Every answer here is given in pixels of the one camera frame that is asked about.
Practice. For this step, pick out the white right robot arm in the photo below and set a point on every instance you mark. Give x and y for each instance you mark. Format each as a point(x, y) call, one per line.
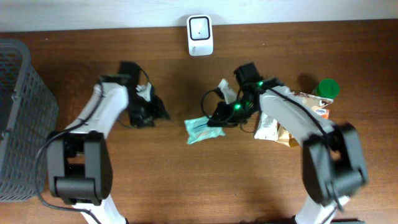
point(333, 165)

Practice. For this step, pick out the grey plastic basket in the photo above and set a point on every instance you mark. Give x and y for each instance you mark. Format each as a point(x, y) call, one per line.
point(29, 114)

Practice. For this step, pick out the white barcode scanner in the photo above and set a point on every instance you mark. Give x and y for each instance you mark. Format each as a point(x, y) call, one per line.
point(200, 35)

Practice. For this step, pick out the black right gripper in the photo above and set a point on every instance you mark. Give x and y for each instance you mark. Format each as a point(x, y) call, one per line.
point(217, 114)

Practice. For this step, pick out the beige snack bag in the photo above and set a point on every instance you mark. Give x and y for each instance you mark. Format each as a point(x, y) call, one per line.
point(312, 101)

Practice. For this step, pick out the teal tissue pack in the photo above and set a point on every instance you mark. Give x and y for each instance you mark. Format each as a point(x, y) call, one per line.
point(198, 130)

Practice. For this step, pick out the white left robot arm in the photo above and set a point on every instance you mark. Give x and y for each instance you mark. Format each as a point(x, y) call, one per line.
point(78, 163)

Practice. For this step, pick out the green lid jar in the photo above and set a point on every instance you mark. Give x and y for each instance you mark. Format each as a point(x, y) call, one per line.
point(327, 88)

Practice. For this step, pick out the orange tissue pack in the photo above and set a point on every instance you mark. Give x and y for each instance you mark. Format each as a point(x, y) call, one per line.
point(324, 113)

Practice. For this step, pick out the white cream tube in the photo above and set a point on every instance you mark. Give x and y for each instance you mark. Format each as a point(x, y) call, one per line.
point(267, 128)

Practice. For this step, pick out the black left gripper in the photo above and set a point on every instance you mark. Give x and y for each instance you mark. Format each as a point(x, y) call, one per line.
point(162, 115)

